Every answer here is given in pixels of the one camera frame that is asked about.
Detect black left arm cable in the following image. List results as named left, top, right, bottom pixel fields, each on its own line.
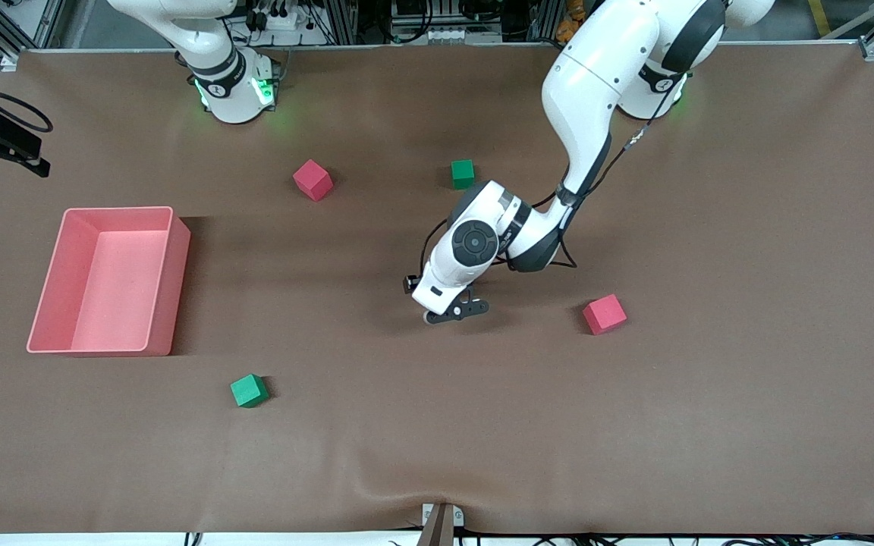
left=418, top=72, right=673, bottom=285

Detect aluminium camera mount profile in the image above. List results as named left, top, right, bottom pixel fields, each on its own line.
left=418, top=502, right=466, bottom=546

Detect white connector block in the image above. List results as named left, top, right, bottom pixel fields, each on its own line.
left=391, top=27, right=502, bottom=46

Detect bag of orange objects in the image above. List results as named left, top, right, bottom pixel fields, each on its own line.
left=556, top=0, right=586, bottom=43

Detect pink foam cube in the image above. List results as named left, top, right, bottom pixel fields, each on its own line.
left=292, top=159, right=334, bottom=202
left=582, top=294, right=628, bottom=336

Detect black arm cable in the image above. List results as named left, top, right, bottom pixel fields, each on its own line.
left=418, top=72, right=673, bottom=285
left=0, top=71, right=55, bottom=134

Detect aluminium frame column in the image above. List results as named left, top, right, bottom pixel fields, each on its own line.
left=528, top=0, right=563, bottom=42
left=323, top=0, right=358, bottom=46

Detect brown table mat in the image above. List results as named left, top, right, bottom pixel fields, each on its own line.
left=0, top=42, right=874, bottom=535

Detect pink plastic bin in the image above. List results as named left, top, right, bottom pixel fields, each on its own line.
left=26, top=206, right=192, bottom=357

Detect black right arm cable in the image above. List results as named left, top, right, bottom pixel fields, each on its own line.
left=0, top=71, right=55, bottom=134

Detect white power strip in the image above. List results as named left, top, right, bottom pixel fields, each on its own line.
left=244, top=0, right=335, bottom=46

